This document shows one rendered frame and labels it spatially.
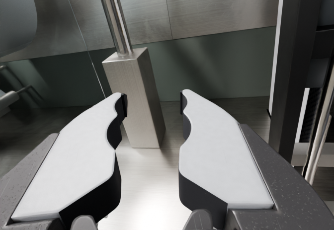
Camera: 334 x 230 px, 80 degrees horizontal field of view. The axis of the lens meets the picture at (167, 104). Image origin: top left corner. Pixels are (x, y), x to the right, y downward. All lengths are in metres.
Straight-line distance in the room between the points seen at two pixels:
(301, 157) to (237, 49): 0.45
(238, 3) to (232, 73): 0.22
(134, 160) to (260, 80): 0.49
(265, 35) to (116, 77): 0.47
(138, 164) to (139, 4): 0.49
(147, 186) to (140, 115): 0.18
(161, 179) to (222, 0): 0.53
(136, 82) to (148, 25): 0.28
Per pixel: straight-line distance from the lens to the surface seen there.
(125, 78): 0.49
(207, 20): 0.68
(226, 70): 0.74
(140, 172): 0.55
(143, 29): 0.72
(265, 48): 0.73
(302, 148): 0.35
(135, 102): 0.52
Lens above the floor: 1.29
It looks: 30 degrees down
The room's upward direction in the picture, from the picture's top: 12 degrees counter-clockwise
